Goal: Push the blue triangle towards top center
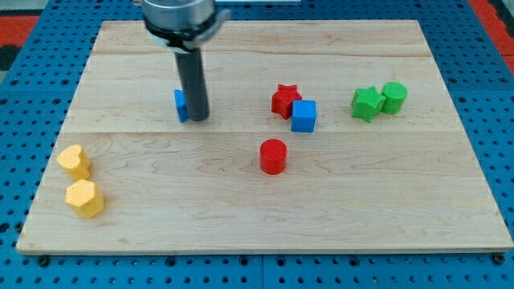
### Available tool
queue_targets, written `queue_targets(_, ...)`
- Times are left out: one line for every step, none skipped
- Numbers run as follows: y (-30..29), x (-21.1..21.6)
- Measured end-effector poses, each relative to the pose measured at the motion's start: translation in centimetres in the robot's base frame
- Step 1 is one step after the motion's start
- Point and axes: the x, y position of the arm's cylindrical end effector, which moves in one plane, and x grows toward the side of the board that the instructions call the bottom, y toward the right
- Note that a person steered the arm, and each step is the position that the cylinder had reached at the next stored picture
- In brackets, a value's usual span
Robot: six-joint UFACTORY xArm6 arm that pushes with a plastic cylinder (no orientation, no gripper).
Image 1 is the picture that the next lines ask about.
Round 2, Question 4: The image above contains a blue triangle block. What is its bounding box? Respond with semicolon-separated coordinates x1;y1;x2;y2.
173;89;189;123

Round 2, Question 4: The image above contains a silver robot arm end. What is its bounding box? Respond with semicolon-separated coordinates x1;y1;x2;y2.
139;0;231;53

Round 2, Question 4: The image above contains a red cylinder block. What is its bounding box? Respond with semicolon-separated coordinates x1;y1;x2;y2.
259;139;288;175

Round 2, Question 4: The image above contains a red star block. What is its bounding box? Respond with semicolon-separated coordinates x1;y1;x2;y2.
271;83;302;120

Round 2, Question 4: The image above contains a blue cube block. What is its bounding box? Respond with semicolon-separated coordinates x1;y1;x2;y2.
291;100;317;132

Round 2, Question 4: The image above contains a light wooden board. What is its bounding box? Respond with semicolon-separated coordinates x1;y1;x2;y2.
17;20;513;255

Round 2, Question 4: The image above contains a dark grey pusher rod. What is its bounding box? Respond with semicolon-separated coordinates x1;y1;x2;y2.
174;49;210;122

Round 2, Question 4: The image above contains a green star block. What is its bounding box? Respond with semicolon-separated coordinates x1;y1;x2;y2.
351;87;386;123

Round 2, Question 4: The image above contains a green cylinder block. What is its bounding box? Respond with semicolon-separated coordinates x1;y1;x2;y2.
381;82;408;115

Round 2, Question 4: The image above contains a yellow hexagon block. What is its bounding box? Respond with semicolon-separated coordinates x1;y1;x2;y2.
65;179;105;219

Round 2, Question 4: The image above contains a yellow heart block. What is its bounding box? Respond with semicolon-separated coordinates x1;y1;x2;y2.
57;144;91;181

